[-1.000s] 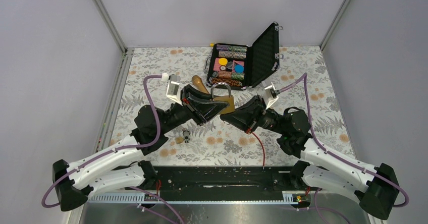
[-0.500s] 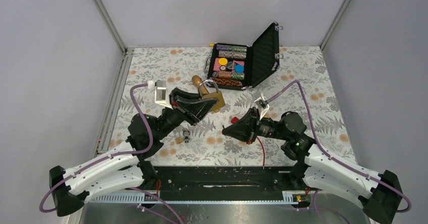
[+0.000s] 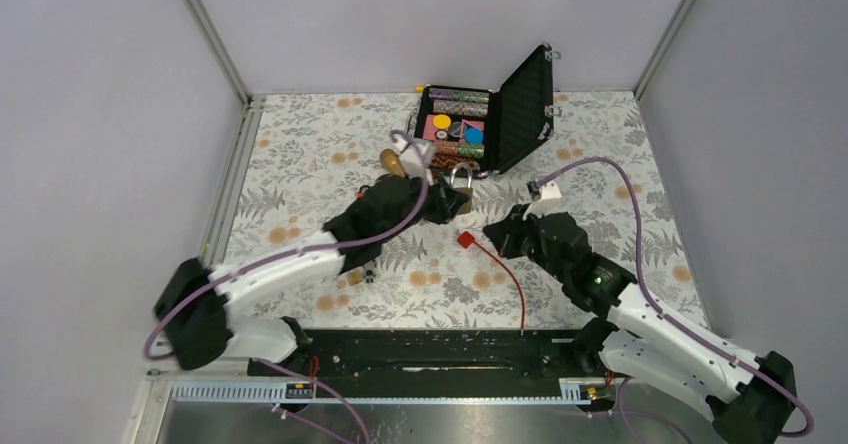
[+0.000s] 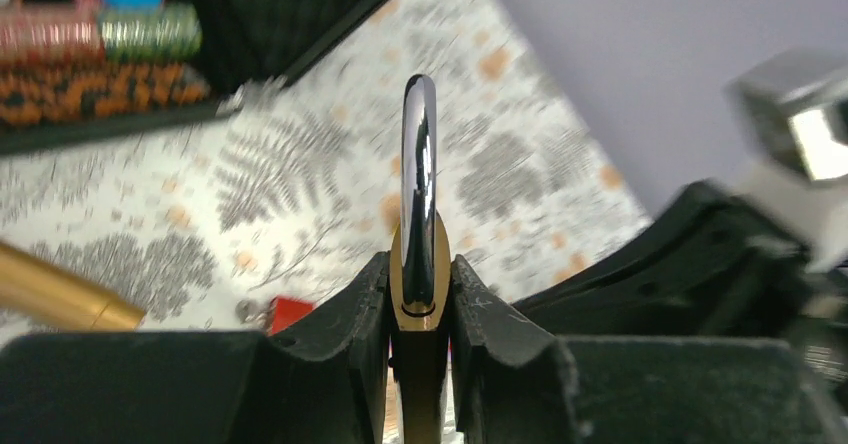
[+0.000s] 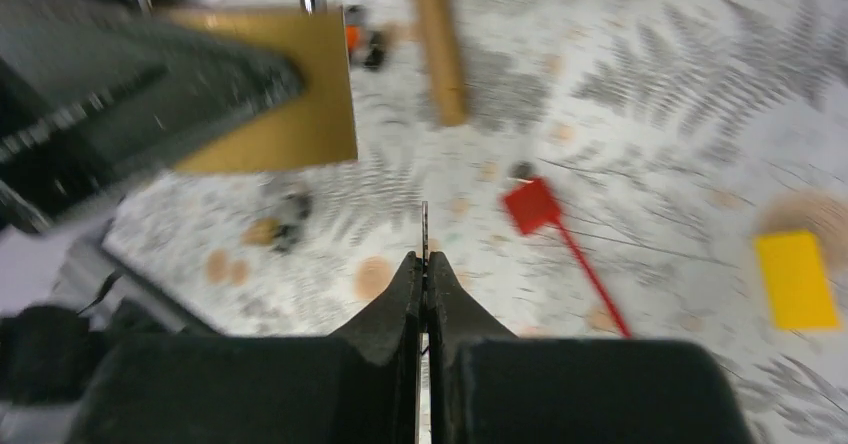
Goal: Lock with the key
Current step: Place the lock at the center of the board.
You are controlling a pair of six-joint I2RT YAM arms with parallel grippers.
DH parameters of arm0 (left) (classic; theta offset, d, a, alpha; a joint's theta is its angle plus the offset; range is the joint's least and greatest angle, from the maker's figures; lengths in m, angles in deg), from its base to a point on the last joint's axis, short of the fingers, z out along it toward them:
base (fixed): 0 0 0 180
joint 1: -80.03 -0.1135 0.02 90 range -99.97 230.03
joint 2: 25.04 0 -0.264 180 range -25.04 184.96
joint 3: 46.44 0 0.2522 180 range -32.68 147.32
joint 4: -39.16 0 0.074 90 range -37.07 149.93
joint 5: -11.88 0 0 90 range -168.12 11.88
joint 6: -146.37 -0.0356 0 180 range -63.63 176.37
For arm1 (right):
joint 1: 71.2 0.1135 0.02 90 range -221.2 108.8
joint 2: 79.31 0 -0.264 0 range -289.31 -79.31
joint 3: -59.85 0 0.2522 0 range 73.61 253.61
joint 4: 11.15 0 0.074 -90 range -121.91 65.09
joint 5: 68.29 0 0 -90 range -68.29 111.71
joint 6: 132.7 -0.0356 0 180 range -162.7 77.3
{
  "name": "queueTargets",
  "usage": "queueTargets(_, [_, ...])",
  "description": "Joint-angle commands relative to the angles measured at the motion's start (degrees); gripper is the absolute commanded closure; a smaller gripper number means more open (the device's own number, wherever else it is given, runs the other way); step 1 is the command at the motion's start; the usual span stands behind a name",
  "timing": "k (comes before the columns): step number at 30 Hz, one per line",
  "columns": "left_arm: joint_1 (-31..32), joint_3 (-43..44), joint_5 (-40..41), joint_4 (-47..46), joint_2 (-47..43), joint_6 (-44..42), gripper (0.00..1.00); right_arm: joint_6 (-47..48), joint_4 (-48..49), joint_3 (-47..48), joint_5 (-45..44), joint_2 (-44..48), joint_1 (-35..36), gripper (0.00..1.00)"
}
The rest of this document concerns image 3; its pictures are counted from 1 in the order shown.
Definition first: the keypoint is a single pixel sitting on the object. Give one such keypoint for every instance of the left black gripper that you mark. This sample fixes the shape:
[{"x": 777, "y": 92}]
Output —
[{"x": 446, "y": 203}]

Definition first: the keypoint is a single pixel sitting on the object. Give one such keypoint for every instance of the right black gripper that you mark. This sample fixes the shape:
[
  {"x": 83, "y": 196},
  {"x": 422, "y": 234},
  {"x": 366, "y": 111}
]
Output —
[{"x": 504, "y": 234}]

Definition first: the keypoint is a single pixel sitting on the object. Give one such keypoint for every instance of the large brass padlock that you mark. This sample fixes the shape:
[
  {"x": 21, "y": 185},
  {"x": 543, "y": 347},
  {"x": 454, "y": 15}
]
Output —
[{"x": 461, "y": 180}]

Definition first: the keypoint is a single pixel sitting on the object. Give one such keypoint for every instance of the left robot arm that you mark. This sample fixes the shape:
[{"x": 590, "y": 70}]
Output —
[{"x": 203, "y": 312}]

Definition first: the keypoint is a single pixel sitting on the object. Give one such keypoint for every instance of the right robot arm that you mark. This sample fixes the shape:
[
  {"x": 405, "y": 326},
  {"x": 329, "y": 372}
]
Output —
[{"x": 745, "y": 396}]

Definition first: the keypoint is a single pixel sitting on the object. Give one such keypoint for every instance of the blue chip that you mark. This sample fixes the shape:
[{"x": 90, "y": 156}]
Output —
[{"x": 473, "y": 136}]

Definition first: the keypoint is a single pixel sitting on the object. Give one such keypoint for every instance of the black poker chip case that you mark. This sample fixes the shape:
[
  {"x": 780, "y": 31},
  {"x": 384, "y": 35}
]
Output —
[{"x": 517, "y": 118}]

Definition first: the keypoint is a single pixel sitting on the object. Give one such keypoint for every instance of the yellow chip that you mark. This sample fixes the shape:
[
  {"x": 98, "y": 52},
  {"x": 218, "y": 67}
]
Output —
[{"x": 441, "y": 122}]

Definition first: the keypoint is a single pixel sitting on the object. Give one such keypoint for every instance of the floral table mat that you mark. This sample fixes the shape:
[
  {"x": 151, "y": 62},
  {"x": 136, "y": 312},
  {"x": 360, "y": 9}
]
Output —
[{"x": 312, "y": 152}]

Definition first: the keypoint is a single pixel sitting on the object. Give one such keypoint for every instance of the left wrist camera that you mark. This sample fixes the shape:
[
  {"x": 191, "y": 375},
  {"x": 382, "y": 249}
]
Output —
[{"x": 414, "y": 154}]

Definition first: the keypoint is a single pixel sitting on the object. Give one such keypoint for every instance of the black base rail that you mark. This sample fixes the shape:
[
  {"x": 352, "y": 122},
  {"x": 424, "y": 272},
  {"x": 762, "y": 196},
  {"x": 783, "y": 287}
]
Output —
[{"x": 431, "y": 366}]

